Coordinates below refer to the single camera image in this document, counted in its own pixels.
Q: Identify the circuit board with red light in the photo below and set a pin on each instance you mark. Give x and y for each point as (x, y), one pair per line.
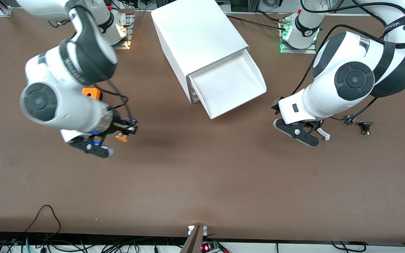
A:
(206, 247)

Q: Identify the white three-drawer cabinet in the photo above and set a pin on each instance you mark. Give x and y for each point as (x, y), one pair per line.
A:
(195, 31)

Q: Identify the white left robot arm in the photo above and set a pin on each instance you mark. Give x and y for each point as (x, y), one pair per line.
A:
(350, 45)

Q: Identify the brown wooden post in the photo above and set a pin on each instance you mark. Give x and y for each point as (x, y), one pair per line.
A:
(193, 244)

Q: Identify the white plastic drawer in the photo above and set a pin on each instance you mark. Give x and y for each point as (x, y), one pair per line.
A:
(227, 84)

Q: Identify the black component with brass contacts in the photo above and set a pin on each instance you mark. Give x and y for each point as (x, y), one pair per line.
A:
(366, 124)

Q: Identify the white semicircular plastic bracket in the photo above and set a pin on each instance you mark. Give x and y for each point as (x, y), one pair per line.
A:
(325, 135)

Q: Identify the yellow push button switch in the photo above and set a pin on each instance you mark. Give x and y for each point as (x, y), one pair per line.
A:
(122, 137)

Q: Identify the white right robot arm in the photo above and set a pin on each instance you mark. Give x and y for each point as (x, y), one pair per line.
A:
(65, 109)

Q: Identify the orange box with hole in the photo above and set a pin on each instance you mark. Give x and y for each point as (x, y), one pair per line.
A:
(90, 93)

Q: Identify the small silver metal component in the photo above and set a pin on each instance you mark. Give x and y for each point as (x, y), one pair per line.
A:
(349, 122)

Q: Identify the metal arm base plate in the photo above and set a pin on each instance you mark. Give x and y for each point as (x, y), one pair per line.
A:
(282, 38)
(129, 35)

